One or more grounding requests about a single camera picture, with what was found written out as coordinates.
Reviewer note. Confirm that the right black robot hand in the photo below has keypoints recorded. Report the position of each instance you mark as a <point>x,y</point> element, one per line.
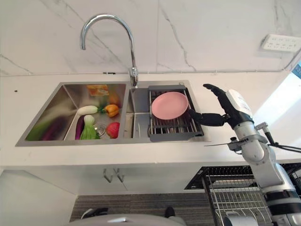
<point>229,103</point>

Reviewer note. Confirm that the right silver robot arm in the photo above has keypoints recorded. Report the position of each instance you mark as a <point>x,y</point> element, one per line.
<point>261,153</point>

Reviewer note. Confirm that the grey sink drain rack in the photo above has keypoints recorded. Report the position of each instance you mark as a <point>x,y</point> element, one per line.
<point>175,123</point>

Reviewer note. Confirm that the pink round plate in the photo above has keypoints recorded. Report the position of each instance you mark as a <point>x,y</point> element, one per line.
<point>169,105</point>

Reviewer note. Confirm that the white mug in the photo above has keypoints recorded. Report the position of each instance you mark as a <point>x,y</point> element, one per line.
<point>240,219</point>

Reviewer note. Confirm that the orange bell pepper toy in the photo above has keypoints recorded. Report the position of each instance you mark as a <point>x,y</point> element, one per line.
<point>112,110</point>

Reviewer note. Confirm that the chrome gooseneck faucet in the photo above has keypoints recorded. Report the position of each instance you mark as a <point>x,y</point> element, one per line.
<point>128,42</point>

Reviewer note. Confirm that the dark robot foot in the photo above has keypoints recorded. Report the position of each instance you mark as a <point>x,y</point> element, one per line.
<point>169,212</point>
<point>94,212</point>

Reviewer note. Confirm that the chrome sink drain strainer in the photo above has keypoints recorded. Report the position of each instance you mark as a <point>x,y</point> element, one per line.
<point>101,129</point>

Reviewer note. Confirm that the stainless steel double sink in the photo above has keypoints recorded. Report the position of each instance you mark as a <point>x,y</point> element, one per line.
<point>98,113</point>

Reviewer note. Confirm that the white radish toy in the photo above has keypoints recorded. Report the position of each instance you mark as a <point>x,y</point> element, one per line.
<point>87,110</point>

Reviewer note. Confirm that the green bok choy toy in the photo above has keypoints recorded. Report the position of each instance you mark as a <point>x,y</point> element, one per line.
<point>88,131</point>

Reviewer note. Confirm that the purple eggplant toy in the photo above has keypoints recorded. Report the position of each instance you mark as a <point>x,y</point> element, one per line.
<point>79,126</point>

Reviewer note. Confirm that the white wall power strip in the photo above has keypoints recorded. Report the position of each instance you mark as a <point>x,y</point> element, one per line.
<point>279,43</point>

